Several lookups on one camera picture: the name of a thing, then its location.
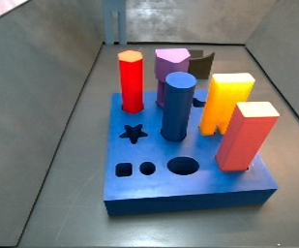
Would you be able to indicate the light blue two-legged peg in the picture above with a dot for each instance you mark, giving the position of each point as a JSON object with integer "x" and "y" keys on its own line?
{"x": 114, "y": 10}

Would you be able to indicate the blue shape-sorting board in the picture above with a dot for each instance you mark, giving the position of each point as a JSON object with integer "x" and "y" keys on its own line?
{"x": 156, "y": 175}

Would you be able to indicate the dark blue cylinder peg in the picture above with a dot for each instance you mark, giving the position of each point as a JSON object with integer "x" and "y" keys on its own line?
{"x": 178, "y": 103}

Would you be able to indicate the purple pentagon peg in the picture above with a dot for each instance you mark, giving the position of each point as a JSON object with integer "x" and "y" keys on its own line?
{"x": 170, "y": 60}

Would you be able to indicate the red hexagonal peg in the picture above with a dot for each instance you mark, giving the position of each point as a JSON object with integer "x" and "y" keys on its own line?
{"x": 132, "y": 74}

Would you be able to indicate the yellow arch-notched peg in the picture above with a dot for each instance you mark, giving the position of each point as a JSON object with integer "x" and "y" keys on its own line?
{"x": 228, "y": 89}

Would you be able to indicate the salmon red rectangular peg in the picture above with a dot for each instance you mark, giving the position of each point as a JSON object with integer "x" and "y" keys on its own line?
{"x": 253, "y": 121}

